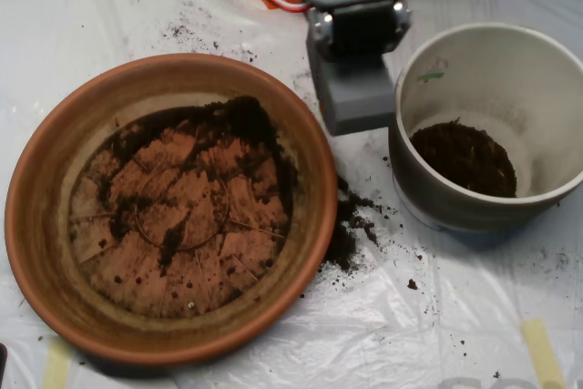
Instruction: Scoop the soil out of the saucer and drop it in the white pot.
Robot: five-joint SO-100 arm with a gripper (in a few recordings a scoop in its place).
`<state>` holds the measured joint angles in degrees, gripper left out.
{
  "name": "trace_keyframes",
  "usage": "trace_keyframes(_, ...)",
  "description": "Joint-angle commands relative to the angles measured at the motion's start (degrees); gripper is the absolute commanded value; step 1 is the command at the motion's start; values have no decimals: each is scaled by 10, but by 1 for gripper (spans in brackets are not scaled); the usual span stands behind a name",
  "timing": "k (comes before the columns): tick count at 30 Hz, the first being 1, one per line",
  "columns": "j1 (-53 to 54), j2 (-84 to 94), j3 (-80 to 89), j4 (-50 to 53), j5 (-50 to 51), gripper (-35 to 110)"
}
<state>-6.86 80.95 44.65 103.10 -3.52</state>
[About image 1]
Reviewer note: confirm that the green label sticker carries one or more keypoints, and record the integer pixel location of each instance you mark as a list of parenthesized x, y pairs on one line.
[(430, 74)]

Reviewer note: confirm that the beige masking tape strip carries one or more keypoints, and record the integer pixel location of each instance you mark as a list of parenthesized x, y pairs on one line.
[(57, 366), (542, 352)]

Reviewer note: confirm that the dark object at edge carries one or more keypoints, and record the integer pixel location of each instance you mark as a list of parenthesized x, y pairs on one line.
[(3, 361)]

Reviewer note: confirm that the terracotta plant saucer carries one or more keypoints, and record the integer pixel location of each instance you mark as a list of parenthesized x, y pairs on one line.
[(45, 225)]

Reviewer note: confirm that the small dark maroon fragment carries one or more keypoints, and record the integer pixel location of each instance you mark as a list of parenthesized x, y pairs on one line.
[(412, 284)]

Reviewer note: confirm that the white ceramic pot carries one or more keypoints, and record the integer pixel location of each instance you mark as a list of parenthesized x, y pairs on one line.
[(423, 193)]

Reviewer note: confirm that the white plastic cover sheet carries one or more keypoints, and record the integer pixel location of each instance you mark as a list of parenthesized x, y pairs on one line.
[(410, 339)]

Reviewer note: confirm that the spilled dark soil pile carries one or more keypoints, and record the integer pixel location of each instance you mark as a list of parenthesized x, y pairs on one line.
[(346, 234)]

